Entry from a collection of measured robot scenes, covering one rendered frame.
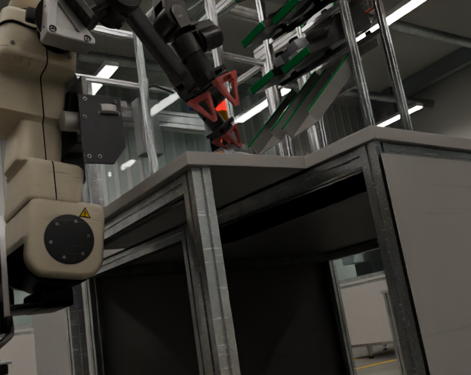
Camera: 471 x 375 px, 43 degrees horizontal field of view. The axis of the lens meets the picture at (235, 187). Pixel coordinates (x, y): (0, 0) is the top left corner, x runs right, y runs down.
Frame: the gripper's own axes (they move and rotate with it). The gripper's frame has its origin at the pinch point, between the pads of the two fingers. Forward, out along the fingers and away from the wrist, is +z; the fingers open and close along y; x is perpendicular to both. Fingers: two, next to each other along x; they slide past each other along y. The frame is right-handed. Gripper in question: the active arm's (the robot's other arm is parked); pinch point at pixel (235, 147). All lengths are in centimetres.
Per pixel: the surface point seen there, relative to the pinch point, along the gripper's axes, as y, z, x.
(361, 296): 329, 306, -305
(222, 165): -53, -11, 54
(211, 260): -51, 1, 70
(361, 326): 339, 332, -284
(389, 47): -53, 2, -25
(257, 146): -20.7, 0.3, 11.6
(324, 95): -48.7, -2.6, 7.4
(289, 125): -35.7, -0.8, 11.0
